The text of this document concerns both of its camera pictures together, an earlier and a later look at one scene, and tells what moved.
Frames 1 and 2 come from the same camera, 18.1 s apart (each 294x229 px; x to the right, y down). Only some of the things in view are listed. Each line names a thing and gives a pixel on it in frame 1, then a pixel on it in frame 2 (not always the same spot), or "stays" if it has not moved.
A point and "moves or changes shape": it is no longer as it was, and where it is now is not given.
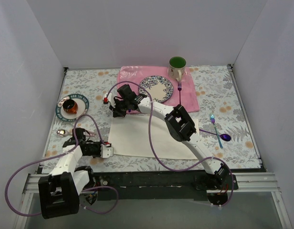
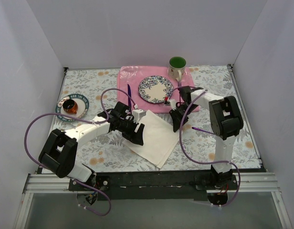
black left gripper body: x=78 y=134 → x=135 y=132
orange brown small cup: x=70 y=106 stays
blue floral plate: x=160 y=88 stays
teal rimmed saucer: x=82 y=104 stays
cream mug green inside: x=176 y=67 stays
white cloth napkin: x=129 y=138 moves or changes shape
